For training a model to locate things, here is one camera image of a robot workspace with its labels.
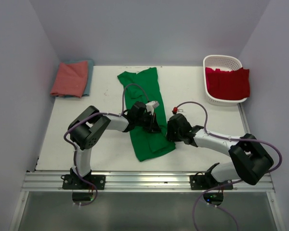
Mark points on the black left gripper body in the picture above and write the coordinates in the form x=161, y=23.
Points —
x=146, y=121

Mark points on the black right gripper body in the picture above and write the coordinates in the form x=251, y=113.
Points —
x=173, y=134

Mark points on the green t-shirt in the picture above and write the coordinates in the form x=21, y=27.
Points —
x=143, y=87

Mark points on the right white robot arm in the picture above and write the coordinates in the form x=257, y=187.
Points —
x=249, y=160

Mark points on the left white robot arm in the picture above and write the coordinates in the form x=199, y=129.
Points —
x=85, y=131

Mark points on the folded light blue t-shirt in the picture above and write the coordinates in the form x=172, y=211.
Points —
x=90, y=73

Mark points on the red t-shirt in basket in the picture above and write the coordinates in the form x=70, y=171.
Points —
x=228, y=85

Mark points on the folded salmon pink t-shirt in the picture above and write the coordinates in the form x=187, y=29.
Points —
x=71, y=80

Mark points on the white perforated laundry basket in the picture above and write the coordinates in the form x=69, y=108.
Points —
x=225, y=63

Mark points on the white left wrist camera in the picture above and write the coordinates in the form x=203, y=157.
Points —
x=151, y=106

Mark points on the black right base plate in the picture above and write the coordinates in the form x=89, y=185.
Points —
x=205, y=181

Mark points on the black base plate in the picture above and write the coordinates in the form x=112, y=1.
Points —
x=205, y=181
x=71, y=181

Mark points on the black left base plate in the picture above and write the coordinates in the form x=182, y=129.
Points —
x=71, y=181

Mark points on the aluminium mounting rail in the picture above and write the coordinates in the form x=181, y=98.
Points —
x=115, y=181

